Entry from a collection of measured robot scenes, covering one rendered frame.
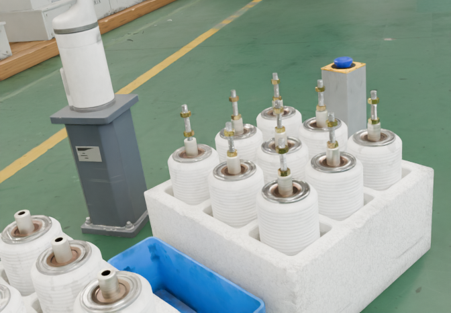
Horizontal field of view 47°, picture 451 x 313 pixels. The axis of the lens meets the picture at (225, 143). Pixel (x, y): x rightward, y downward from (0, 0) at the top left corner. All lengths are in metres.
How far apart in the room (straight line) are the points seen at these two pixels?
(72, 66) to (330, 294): 0.68
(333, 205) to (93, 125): 0.54
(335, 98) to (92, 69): 0.53
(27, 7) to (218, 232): 2.74
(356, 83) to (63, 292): 0.75
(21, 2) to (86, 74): 2.35
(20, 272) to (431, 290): 0.69
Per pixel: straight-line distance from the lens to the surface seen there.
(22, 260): 0.83
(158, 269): 1.03
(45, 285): 0.74
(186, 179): 0.95
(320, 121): 1.03
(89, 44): 1.12
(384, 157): 0.94
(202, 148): 0.98
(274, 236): 0.80
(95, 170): 1.19
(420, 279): 1.05
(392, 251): 0.98
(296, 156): 0.93
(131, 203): 1.22
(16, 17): 3.51
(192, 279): 0.94
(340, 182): 0.85
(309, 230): 0.81
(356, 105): 1.20
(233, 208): 0.87
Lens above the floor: 0.65
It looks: 24 degrees down
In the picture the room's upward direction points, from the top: 8 degrees counter-clockwise
